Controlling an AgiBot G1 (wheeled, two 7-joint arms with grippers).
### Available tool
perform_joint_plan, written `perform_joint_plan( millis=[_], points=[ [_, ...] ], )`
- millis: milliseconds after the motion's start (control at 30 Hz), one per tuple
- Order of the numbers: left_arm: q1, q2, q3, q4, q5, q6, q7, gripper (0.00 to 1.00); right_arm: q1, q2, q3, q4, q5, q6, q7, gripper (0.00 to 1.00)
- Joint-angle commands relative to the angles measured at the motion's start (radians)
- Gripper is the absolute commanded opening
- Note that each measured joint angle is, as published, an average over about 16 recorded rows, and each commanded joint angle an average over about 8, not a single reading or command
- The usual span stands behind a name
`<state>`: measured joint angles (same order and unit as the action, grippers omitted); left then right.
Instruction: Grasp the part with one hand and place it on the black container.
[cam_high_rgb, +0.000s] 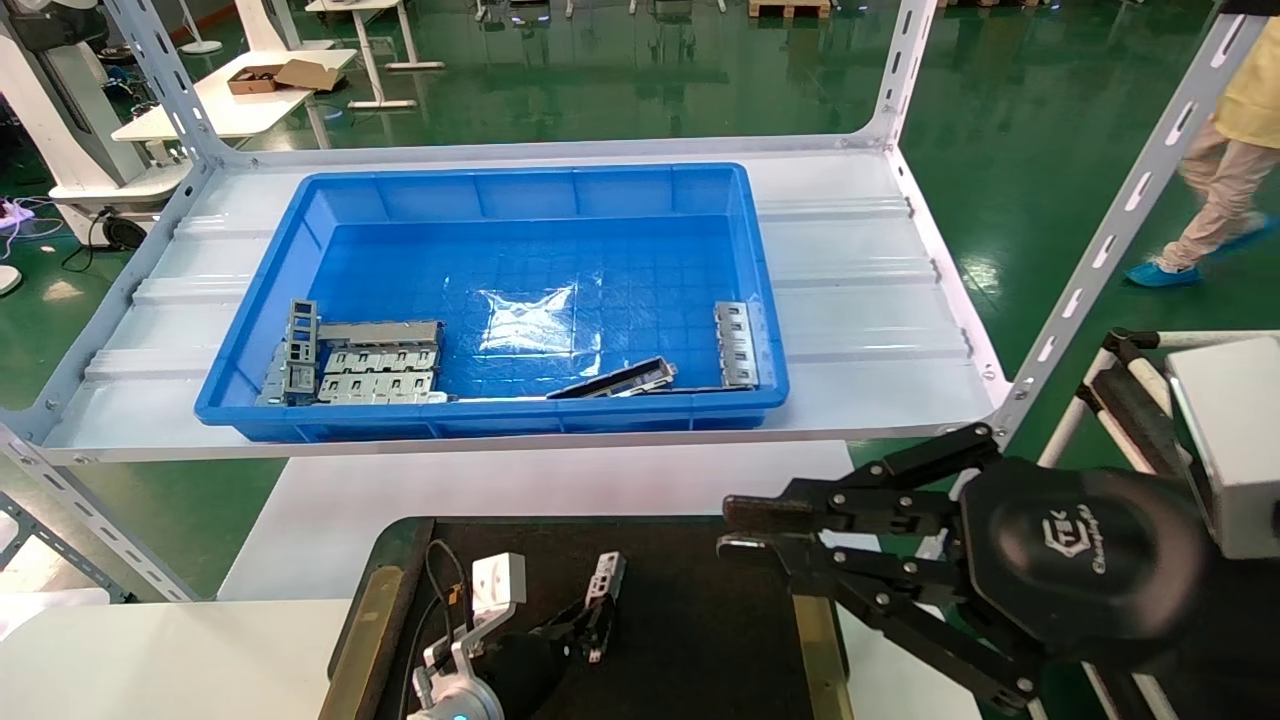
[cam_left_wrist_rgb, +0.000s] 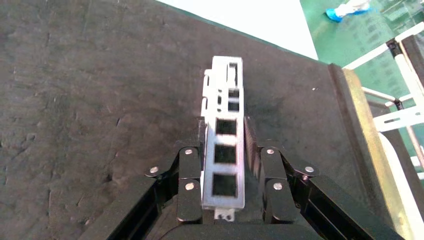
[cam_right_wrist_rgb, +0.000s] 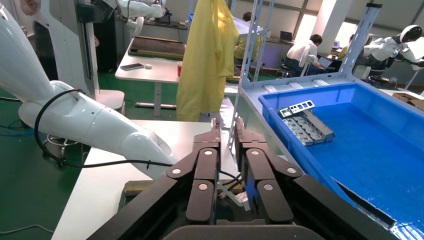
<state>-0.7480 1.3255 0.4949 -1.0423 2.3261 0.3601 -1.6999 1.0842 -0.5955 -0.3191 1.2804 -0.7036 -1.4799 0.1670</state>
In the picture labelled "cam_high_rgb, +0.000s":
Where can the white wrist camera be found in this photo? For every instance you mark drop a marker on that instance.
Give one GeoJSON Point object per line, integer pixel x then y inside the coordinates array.
{"type": "Point", "coordinates": [498, 582]}
{"type": "Point", "coordinates": [1235, 440]}

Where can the clear plastic film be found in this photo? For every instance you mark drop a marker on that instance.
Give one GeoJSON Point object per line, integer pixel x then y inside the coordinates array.
{"type": "Point", "coordinates": [530, 325]}

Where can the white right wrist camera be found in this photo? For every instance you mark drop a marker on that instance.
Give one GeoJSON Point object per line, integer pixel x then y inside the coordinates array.
{"type": "Point", "coordinates": [1235, 440]}

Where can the open flat cardboard box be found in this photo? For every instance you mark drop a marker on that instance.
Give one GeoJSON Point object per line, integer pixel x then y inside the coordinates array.
{"type": "Point", "coordinates": [305, 75]}

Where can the white table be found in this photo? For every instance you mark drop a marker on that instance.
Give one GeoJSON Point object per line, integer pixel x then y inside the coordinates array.
{"type": "Point", "coordinates": [550, 480]}

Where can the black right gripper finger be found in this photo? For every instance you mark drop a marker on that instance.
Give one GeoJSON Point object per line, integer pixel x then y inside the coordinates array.
{"type": "Point", "coordinates": [860, 500]}
{"type": "Point", "coordinates": [880, 590]}

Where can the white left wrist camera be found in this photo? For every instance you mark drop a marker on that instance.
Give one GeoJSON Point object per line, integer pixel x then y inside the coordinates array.
{"type": "Point", "coordinates": [498, 582]}

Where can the grey long metal part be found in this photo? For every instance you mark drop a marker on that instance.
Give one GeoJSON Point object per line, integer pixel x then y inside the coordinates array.
{"type": "Point", "coordinates": [380, 333]}

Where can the white work desk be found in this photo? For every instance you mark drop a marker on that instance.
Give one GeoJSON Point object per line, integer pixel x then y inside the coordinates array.
{"type": "Point", "coordinates": [200, 110]}

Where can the dark long metal part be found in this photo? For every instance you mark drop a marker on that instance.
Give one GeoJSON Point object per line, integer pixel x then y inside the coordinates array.
{"type": "Point", "coordinates": [615, 380]}

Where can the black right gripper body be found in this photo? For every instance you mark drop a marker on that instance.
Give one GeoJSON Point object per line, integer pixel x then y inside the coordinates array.
{"type": "Point", "coordinates": [1090, 560]}

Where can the blue plastic bin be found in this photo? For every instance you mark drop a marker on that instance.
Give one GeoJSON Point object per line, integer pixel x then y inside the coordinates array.
{"type": "Point", "coordinates": [600, 250]}

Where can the pipe frame cart black shelves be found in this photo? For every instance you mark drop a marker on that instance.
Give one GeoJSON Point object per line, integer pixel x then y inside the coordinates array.
{"type": "Point", "coordinates": [1070, 418]}

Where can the white power strip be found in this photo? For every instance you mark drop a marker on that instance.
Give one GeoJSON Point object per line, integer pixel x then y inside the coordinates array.
{"type": "Point", "coordinates": [12, 212]}

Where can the white standing desk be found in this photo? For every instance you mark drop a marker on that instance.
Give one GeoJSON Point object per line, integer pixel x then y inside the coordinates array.
{"type": "Point", "coordinates": [372, 60]}

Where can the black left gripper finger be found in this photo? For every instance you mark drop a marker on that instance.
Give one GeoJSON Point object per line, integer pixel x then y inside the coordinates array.
{"type": "Point", "coordinates": [572, 618]}
{"type": "Point", "coordinates": [598, 640]}

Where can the grey slanted metal part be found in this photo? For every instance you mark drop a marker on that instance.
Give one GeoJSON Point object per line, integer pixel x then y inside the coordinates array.
{"type": "Point", "coordinates": [272, 385]}

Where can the white wheeled humanoid robot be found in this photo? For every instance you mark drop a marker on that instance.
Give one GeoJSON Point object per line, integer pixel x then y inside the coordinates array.
{"type": "Point", "coordinates": [70, 110]}

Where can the wooden pallet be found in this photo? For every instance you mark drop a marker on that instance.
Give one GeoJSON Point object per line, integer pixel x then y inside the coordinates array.
{"type": "Point", "coordinates": [790, 8]}

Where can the white metal shelving rack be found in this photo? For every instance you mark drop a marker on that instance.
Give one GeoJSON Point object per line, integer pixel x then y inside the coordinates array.
{"type": "Point", "coordinates": [860, 330]}

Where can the black flat container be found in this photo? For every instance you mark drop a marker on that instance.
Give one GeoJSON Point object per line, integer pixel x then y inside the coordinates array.
{"type": "Point", "coordinates": [700, 620]}

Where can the walking person yellow top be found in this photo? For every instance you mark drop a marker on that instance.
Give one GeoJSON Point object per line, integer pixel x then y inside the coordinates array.
{"type": "Point", "coordinates": [1225, 185]}

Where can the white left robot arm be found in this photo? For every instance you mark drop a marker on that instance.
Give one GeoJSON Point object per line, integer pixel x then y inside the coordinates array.
{"type": "Point", "coordinates": [455, 705]}

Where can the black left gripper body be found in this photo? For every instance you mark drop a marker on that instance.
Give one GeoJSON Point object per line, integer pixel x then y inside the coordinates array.
{"type": "Point", "coordinates": [530, 670]}

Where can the grey upright metal part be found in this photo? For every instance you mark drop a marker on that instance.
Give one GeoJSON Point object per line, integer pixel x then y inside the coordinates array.
{"type": "Point", "coordinates": [300, 350]}

